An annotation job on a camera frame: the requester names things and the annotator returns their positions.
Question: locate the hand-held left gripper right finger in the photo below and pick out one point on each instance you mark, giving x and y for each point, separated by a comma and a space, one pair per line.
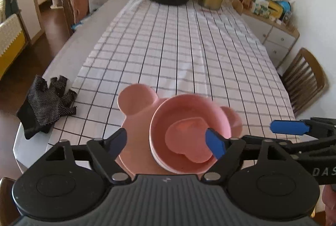
215, 143

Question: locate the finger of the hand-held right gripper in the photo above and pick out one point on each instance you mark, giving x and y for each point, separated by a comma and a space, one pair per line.
288, 126
309, 146

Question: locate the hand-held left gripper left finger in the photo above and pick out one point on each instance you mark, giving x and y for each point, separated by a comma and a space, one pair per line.
116, 142

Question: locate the pink heart-shaped dish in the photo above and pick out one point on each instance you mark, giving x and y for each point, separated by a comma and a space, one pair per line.
186, 136

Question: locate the pink bear-shaped plate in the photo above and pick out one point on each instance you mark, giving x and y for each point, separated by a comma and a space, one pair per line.
136, 100

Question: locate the pink bowl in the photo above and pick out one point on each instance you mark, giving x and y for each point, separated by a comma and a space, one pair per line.
162, 121

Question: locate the person's right hand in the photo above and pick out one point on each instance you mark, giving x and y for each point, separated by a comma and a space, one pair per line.
331, 202

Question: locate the wooden slatted chair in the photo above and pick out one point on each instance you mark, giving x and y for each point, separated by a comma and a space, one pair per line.
304, 79

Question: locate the black dotted glove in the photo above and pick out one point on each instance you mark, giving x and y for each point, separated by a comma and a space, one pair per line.
44, 108

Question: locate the white drawer cabinet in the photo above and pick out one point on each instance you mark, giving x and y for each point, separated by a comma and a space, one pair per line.
270, 37

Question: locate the white checked tablecloth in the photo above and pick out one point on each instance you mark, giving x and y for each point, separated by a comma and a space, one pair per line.
170, 53

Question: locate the yellow box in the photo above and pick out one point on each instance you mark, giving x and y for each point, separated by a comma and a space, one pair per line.
275, 9

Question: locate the blue round container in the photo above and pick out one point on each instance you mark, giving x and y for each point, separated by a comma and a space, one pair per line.
286, 7

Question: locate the green printed tissue box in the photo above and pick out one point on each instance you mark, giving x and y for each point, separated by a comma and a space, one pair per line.
261, 7

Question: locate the dark wooden chair back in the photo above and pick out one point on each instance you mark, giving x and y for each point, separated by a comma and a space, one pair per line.
6, 202

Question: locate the wooden chair with pink cloth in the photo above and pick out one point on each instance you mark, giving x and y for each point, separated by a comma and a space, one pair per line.
67, 11

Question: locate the sofa with cream yellow cover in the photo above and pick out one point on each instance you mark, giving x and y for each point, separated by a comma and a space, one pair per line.
10, 42

